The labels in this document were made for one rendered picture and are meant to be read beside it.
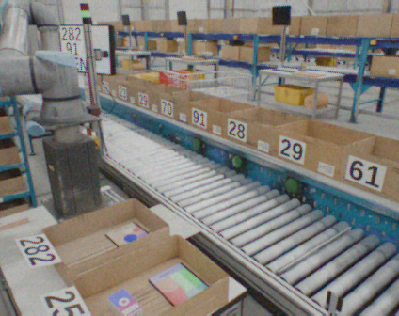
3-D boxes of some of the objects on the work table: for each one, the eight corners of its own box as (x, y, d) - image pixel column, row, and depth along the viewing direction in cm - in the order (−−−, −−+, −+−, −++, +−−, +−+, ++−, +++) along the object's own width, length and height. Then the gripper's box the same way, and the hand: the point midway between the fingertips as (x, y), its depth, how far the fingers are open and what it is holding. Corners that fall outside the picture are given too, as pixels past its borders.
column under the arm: (59, 226, 144) (46, 152, 132) (40, 202, 162) (27, 137, 151) (116, 206, 160) (108, 139, 148) (92, 187, 178) (85, 126, 166)
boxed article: (124, 299, 104) (123, 288, 103) (143, 319, 97) (142, 307, 96) (108, 309, 101) (106, 297, 99) (126, 329, 94) (124, 317, 92)
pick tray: (72, 304, 103) (68, 277, 100) (178, 256, 125) (177, 232, 122) (111, 374, 82) (107, 344, 79) (230, 301, 104) (231, 275, 101)
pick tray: (44, 251, 127) (39, 229, 124) (135, 217, 150) (134, 197, 146) (71, 294, 107) (66, 269, 103) (172, 247, 130) (171, 225, 126)
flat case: (183, 317, 98) (182, 313, 97) (148, 282, 111) (148, 278, 111) (217, 295, 106) (217, 292, 106) (181, 264, 120) (181, 260, 119)
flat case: (130, 259, 123) (129, 256, 122) (104, 237, 136) (104, 233, 135) (160, 244, 131) (160, 241, 131) (134, 224, 144) (134, 221, 144)
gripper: (49, 123, 204) (82, 134, 218) (54, 127, 197) (87, 138, 211) (55, 110, 203) (87, 122, 218) (59, 113, 197) (92, 125, 211)
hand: (87, 125), depth 214 cm, fingers closed
